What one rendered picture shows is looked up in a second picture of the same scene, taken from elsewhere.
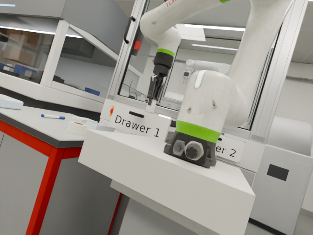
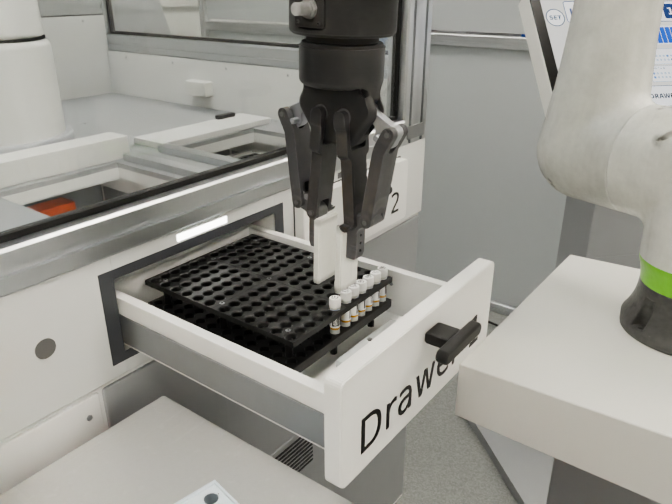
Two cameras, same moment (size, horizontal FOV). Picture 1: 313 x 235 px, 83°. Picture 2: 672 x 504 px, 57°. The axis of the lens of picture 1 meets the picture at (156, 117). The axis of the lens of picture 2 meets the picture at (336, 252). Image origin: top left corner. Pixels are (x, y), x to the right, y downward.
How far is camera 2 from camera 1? 101 cm
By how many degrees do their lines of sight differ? 77
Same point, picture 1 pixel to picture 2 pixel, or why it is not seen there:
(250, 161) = (411, 195)
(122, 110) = (375, 380)
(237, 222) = not seen: outside the picture
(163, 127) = (483, 299)
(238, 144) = (399, 174)
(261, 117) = (415, 70)
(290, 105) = not seen: outside the picture
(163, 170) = not seen: outside the picture
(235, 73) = (646, 56)
